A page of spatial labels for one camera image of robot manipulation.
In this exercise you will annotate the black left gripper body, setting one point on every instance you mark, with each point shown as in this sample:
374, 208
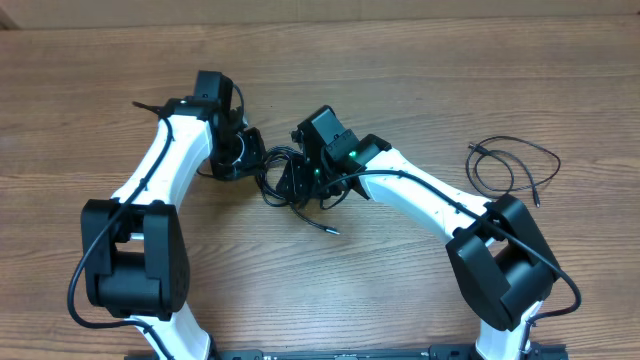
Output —
239, 155

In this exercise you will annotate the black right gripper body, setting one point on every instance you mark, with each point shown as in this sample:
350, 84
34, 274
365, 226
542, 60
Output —
293, 176

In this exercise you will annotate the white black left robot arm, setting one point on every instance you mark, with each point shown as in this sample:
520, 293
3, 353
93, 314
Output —
135, 270

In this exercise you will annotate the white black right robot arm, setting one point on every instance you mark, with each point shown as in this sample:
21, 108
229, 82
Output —
503, 266

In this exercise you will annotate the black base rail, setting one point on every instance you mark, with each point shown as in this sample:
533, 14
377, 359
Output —
434, 352

